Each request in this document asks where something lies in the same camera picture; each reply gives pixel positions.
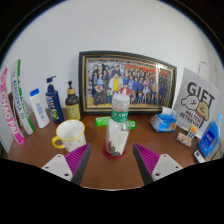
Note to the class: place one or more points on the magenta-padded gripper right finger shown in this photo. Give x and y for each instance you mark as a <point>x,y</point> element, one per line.
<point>147,159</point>

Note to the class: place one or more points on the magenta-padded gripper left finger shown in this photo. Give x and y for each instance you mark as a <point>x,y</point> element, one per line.
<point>76,159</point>

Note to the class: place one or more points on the clear green-labelled drink bottle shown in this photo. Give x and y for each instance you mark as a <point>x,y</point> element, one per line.
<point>117,133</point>

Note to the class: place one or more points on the flat round red coaster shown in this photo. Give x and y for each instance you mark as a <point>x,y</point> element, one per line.
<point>104,152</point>

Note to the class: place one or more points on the small brown snack pack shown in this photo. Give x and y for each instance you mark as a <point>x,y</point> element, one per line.
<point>183,139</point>

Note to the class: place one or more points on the blue tissue pack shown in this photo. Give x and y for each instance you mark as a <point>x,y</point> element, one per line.
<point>164,121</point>

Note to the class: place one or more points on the white remote control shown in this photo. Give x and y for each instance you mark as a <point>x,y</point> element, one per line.
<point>199,156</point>

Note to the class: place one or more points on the dark yellow-labelled pump bottle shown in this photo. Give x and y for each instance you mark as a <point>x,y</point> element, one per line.
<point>73,106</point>

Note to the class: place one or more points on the dark blue pump bottle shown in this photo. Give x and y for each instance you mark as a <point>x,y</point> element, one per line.
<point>54,105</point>

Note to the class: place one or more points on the white tube with blue cap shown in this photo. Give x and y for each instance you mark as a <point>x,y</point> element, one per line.
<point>40,111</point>

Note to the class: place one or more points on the blue detergent bottle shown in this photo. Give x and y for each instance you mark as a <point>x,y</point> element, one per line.
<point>209,140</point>

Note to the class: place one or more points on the framed group photo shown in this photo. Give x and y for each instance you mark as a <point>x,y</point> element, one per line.
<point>133,80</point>

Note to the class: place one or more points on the pink cardboard tube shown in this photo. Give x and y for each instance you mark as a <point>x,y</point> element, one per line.
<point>9,110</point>

